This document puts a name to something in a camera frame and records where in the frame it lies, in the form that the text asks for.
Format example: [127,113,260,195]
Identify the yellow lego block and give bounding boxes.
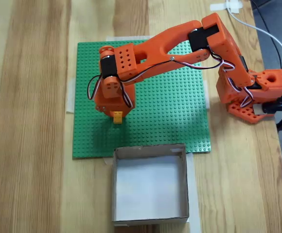
[113,111,124,125]

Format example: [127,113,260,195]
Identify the green lego baseplate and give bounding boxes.
[72,38,212,160]

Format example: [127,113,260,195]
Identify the open cardboard box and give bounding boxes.
[111,143,191,227]

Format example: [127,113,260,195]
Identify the crossed masking tape piece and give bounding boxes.
[209,0,244,15]

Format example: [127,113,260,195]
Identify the black table clamp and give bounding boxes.
[262,101,282,132]

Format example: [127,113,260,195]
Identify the white cable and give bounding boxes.
[225,0,282,71]

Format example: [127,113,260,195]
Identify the black cable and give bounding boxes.
[249,0,282,71]

